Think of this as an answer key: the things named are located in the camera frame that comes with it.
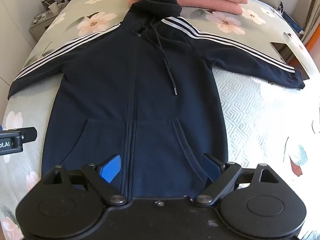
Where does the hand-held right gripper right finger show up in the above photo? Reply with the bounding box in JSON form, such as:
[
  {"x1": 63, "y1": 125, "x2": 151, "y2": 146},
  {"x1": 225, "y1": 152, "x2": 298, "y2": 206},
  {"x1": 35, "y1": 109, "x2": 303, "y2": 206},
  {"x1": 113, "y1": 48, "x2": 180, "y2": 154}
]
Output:
[{"x1": 195, "y1": 152, "x2": 280, "y2": 206}]

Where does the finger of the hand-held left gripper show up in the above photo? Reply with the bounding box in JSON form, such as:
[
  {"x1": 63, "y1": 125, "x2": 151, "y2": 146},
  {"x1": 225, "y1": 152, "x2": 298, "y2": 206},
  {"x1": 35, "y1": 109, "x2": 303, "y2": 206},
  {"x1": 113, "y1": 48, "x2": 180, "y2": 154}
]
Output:
[{"x1": 0, "y1": 127, "x2": 38, "y2": 147}]

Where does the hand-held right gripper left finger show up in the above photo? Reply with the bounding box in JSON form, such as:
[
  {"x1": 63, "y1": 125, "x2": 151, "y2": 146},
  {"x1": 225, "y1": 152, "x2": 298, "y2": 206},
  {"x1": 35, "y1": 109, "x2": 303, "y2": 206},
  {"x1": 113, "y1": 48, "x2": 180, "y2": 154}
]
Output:
[{"x1": 41, "y1": 154, "x2": 127, "y2": 207}]

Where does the navy hoodie with white stripes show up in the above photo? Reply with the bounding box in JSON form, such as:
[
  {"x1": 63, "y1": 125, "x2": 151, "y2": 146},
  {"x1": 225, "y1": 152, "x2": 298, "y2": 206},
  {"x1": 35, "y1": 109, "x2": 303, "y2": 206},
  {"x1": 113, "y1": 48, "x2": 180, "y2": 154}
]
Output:
[{"x1": 7, "y1": 0, "x2": 306, "y2": 200}]

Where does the floral quilted bed sheet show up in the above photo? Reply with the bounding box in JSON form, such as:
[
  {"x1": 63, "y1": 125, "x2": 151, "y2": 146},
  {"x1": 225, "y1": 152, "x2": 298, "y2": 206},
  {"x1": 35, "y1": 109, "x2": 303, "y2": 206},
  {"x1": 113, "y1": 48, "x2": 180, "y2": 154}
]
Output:
[{"x1": 0, "y1": 0, "x2": 320, "y2": 240}]

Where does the grey nightstand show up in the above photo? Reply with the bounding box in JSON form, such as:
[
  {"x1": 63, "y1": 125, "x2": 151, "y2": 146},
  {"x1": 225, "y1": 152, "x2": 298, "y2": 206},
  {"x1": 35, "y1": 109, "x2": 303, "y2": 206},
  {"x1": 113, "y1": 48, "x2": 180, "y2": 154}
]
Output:
[{"x1": 29, "y1": 12, "x2": 62, "y2": 43}]

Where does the white wardrobe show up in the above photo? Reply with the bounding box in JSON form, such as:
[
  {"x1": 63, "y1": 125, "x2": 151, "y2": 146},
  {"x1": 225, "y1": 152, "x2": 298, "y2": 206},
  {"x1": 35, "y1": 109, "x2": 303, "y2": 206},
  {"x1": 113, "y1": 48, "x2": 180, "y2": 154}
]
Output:
[{"x1": 0, "y1": 0, "x2": 34, "y2": 67}]

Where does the dark tablet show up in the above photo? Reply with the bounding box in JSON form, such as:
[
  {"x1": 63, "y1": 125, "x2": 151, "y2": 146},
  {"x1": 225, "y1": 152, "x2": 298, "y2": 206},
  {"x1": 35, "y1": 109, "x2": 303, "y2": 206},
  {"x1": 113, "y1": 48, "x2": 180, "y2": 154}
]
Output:
[{"x1": 270, "y1": 41, "x2": 311, "y2": 80}]

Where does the orange panel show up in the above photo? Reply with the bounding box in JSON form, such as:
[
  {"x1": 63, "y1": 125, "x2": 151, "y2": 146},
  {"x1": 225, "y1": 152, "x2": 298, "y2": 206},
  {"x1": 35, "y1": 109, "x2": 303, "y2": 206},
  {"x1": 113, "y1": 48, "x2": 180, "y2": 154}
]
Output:
[{"x1": 303, "y1": 21, "x2": 320, "y2": 64}]

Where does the blue bag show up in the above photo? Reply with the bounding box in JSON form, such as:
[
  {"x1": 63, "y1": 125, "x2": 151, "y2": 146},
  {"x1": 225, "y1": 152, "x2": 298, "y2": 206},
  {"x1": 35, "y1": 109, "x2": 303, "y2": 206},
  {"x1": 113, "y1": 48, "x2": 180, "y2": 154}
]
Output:
[{"x1": 278, "y1": 2, "x2": 304, "y2": 33}]

